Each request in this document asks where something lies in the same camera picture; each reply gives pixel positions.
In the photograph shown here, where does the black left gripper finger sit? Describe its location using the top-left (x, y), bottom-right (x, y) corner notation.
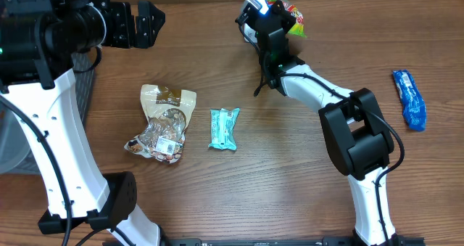
top-left (136, 1), bottom-right (165, 30)
top-left (135, 28), bottom-right (159, 49)

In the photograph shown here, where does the green candy packet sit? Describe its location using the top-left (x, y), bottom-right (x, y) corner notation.
top-left (265, 0), bottom-right (307, 38)

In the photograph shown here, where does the beige nut snack bag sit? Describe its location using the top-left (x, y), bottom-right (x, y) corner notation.
top-left (124, 84), bottom-right (197, 164)

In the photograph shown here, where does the teal snack packet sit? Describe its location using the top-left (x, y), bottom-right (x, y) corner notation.
top-left (208, 107), bottom-right (240, 151)

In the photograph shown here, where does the blue snack packet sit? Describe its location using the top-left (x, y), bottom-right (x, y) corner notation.
top-left (392, 70), bottom-right (427, 131)

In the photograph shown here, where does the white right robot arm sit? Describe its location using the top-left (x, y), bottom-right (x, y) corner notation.
top-left (237, 0), bottom-right (399, 245)

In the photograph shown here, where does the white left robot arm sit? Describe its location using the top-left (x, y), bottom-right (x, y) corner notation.
top-left (1, 0), bottom-right (168, 245)

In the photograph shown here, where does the white barcode scanner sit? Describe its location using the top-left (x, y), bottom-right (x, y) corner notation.
top-left (241, 0), bottom-right (269, 44)

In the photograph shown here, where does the grey plastic basket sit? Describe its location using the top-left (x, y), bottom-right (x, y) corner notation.
top-left (1, 70), bottom-right (95, 175)

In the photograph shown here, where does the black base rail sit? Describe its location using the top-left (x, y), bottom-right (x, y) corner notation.
top-left (102, 236), bottom-right (426, 246)

